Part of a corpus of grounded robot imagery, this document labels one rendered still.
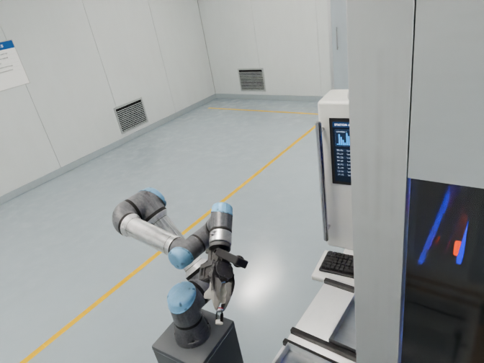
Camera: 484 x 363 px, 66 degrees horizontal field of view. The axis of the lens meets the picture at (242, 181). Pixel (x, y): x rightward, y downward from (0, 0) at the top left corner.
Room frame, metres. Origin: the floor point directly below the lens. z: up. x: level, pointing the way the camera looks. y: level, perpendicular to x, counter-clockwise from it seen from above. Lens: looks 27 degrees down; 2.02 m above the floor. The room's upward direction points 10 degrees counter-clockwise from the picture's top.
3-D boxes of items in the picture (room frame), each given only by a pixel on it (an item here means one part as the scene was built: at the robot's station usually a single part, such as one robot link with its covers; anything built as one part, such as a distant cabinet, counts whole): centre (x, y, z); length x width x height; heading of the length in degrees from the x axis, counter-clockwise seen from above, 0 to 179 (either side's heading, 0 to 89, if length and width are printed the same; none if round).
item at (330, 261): (1.27, -0.48, 0.82); 0.40 x 0.14 x 0.02; 56
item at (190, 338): (1.11, 0.31, 0.84); 0.15 x 0.15 x 0.10
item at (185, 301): (1.12, 0.31, 0.96); 0.13 x 0.12 x 0.14; 137
